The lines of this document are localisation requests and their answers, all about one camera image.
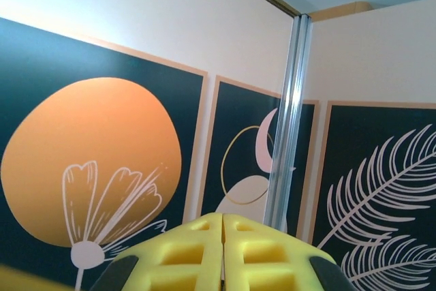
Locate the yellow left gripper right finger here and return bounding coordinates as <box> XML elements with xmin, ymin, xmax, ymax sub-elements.
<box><xmin>223</xmin><ymin>214</ymin><xmax>356</xmax><ymax>291</ymax></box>

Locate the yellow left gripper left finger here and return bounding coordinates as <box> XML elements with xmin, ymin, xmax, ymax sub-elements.
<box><xmin>96</xmin><ymin>212</ymin><xmax>225</xmax><ymax>291</ymax></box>

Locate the aluminium frame post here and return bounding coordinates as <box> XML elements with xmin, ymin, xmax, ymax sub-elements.
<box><xmin>264</xmin><ymin>13</ymin><xmax>313</xmax><ymax>238</ymax></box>

